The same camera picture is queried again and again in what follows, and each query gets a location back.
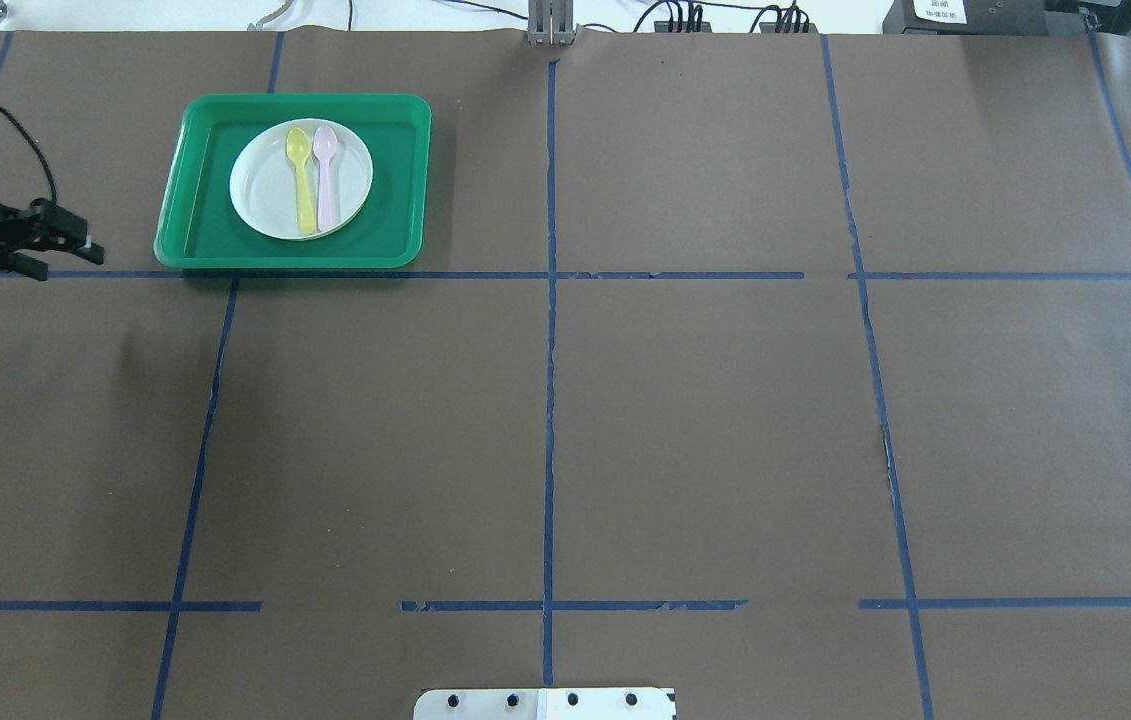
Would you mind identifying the white round plate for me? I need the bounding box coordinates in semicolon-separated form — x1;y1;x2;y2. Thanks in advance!
228;118;375;242

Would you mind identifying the yellow plastic spoon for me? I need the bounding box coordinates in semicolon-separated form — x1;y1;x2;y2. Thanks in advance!
285;125;318;236

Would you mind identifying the pink plastic spoon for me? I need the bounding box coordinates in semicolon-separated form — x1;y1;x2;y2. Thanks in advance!
313;123;342;233

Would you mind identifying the green plastic tray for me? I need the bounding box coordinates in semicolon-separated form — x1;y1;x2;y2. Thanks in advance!
153;94;433;272

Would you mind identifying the black power strip left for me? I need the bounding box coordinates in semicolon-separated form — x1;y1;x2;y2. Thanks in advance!
641;1;711;35

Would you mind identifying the black power strip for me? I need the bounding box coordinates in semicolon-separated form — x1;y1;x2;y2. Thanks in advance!
641;1;711;35
749;3;815;35

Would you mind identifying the black power strip right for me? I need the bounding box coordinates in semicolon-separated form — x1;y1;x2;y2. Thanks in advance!
749;3;815;35

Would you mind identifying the brown paper table cover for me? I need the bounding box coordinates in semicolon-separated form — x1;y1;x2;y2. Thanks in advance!
0;28;1131;719

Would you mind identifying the black box with label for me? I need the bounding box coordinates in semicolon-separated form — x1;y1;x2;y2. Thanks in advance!
881;1;1086;37

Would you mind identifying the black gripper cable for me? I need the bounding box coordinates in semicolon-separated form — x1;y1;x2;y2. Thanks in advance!
0;99;60;209

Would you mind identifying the grey metal camera post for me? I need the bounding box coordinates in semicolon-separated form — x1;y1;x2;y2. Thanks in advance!
527;0;578;46

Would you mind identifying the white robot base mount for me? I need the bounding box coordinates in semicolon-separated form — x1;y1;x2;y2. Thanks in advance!
411;687;677;719

